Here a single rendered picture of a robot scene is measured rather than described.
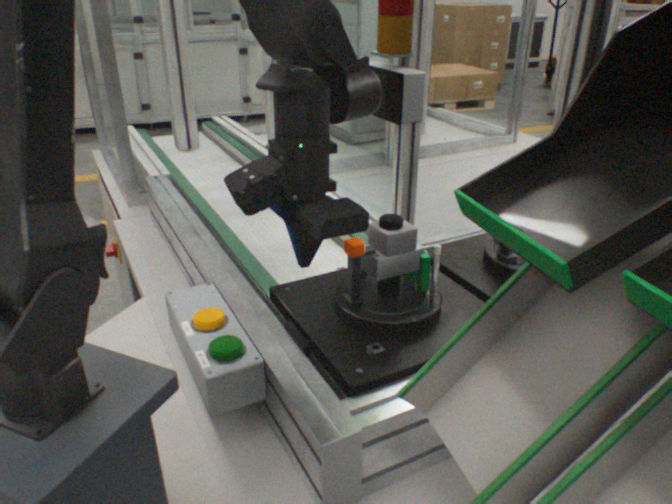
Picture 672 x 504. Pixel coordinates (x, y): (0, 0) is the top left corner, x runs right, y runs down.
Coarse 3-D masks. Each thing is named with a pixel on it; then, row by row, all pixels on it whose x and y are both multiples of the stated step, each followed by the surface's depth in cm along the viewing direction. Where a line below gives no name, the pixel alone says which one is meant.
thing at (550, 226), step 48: (624, 48) 42; (576, 96) 43; (624, 96) 44; (576, 144) 44; (624, 144) 42; (480, 192) 43; (528, 192) 42; (576, 192) 40; (624, 192) 38; (528, 240) 35; (576, 240) 36; (624, 240) 33; (576, 288) 33
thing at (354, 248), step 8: (352, 240) 66; (360, 240) 66; (344, 248) 66; (352, 248) 65; (360, 248) 65; (368, 248) 67; (352, 256) 65; (360, 256) 66; (352, 264) 66; (360, 264) 67; (352, 272) 67; (360, 272) 67; (352, 280) 67; (352, 288) 68; (352, 296) 68
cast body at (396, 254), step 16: (368, 224) 68; (384, 224) 66; (400, 224) 66; (368, 240) 69; (384, 240) 66; (400, 240) 66; (416, 240) 68; (368, 256) 68; (384, 256) 67; (400, 256) 67; (416, 256) 69; (368, 272) 69; (384, 272) 67; (400, 272) 68
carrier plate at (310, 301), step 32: (288, 288) 76; (320, 288) 77; (448, 288) 77; (288, 320) 72; (320, 320) 70; (448, 320) 70; (320, 352) 64; (352, 352) 64; (416, 352) 64; (352, 384) 59; (384, 384) 60
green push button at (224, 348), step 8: (224, 336) 66; (232, 336) 66; (216, 344) 65; (224, 344) 65; (232, 344) 65; (240, 344) 65; (216, 352) 63; (224, 352) 63; (232, 352) 64; (240, 352) 64; (224, 360) 63
